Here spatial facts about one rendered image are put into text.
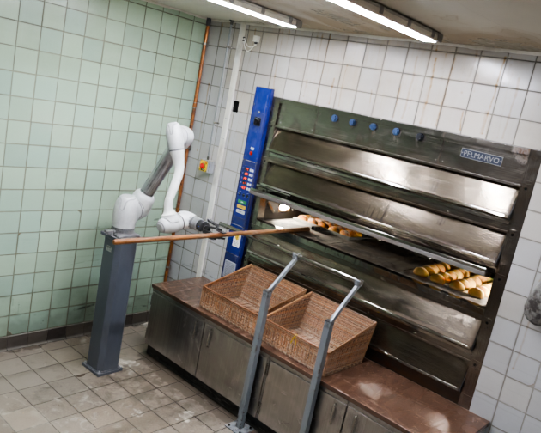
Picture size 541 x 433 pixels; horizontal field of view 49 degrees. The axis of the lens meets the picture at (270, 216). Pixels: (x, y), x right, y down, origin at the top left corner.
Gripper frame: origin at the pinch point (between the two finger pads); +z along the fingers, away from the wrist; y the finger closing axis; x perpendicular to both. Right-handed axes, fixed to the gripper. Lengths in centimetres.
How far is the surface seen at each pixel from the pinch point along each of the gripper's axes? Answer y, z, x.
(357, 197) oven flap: -38, 50, -69
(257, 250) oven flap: 23, -23, -65
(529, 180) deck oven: -75, 152, -68
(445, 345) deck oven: 30, 133, -68
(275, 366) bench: 69, 55, -13
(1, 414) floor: 120, -44, 107
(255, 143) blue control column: -54, -44, -64
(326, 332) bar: 30, 89, -8
